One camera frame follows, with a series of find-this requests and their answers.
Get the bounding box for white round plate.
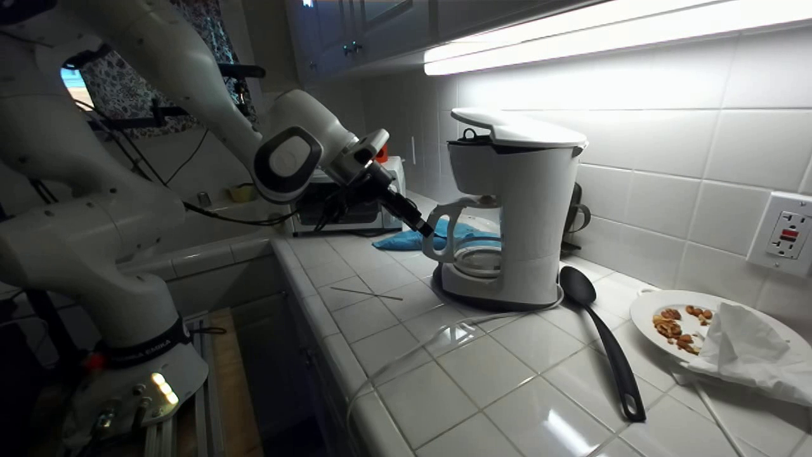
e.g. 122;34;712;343
629;286;812;375

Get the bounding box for blue cloth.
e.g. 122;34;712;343
370;216;503;255

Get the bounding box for crumpled white napkin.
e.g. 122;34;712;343
672;300;812;411

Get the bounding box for brown food pieces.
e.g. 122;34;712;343
649;301;716;357

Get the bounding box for lit monitor screen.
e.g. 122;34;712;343
58;63;97;113

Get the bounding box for wall cabinet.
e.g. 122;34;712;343
282;0;593;83

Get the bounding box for under-cabinet light strip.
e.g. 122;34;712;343
422;0;812;79

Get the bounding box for black plastic serving spoon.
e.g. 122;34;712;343
559;263;649;423

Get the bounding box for white toaster oven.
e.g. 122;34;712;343
289;151;412;239

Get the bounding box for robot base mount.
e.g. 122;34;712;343
61;336;211;457

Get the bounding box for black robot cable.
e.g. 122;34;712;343
179;196;300;230

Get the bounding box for white coffee maker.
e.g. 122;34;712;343
428;105;592;312

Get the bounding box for white wall outlet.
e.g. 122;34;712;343
743;187;812;282

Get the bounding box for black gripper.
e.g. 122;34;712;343
346;154;436;239

